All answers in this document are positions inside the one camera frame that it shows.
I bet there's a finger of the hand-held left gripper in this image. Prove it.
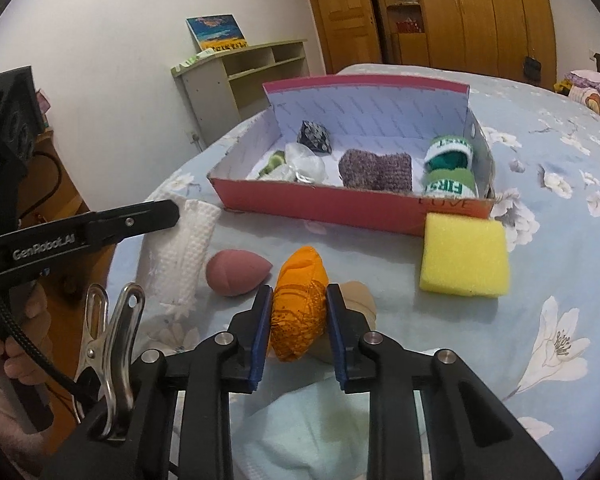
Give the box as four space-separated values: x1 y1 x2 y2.
82 199 181 248

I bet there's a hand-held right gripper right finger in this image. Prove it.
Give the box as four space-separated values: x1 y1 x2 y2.
326 284 563 480

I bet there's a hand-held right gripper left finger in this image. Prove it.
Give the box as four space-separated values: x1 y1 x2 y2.
45 284 274 480

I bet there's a beige makeup sponge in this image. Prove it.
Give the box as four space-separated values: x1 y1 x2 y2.
312 281 378 363

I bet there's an orange cloth ball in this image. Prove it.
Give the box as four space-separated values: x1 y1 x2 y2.
270 246 329 362

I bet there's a white waffle towel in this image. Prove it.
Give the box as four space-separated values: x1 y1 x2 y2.
137 199 222 311

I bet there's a pink makeup sponge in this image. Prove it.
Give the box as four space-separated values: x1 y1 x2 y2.
206 250 273 295

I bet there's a light blue face mask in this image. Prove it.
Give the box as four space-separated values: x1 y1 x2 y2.
235 377 381 480

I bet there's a white mesh cloth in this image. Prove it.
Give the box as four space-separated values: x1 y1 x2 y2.
252 167 301 184

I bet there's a yellow sponge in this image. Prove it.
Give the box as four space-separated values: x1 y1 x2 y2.
420 212 511 297

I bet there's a purple knitted cloth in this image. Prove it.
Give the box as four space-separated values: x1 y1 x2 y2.
339 150 413 192

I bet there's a green white sock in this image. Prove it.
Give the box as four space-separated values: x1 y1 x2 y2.
425 135 476 173
422 169 478 198

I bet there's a dark patterned pouch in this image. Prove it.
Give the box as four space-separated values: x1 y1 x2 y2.
297 120 333 153

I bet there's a pink cardboard box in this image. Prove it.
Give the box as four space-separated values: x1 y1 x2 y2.
206 74 496 238

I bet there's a person's left hand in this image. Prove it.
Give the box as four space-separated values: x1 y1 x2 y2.
0 282 55 431

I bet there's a beige shelf unit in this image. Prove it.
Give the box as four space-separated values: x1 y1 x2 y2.
170 39 311 151

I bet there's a metal spring clip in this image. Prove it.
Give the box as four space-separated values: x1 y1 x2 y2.
75 282 146 441

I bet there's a green white packet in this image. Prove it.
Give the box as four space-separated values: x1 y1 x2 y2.
177 50 216 72

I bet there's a blue yellow painting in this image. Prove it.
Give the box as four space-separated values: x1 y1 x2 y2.
186 14 248 52

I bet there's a wooden door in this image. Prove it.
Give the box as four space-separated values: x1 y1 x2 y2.
302 0 383 73

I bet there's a wooden wardrobe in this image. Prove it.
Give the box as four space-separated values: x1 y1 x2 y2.
365 0 556 91

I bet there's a pink cartoon pillow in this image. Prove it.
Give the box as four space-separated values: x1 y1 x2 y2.
565 71 600 133

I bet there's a black braided cable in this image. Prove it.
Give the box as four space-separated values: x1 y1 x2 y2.
0 252 98 418

